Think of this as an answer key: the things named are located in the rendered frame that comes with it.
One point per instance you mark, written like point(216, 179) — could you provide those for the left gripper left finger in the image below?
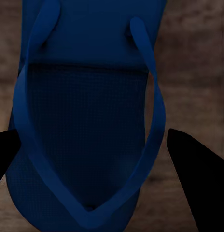
point(10, 144)

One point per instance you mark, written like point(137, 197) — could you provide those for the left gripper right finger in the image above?
point(201, 173)

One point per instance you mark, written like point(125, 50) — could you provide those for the sandal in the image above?
point(78, 108)

